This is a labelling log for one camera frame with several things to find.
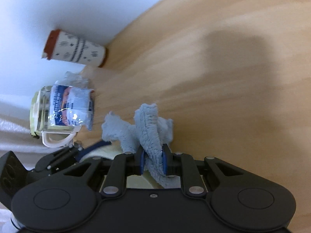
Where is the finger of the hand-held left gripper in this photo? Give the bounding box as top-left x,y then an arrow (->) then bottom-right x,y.
74,139 -> 113,163
35,147 -> 80,173

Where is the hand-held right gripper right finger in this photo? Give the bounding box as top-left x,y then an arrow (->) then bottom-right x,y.
162,144 -> 246,197

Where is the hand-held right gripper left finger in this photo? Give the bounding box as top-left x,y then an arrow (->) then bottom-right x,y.
64,147 -> 145,197

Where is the light blue fluffy cloth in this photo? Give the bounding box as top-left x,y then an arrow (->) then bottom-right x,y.
101,103 -> 181,190

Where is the blue and white plastic packet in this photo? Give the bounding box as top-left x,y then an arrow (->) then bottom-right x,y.
49,71 -> 95,131

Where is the white tumbler with red lid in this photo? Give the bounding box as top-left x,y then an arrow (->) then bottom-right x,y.
41,29 -> 107,68

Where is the glass kettle with white handle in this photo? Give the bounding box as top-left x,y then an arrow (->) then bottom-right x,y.
29,85 -> 83,149

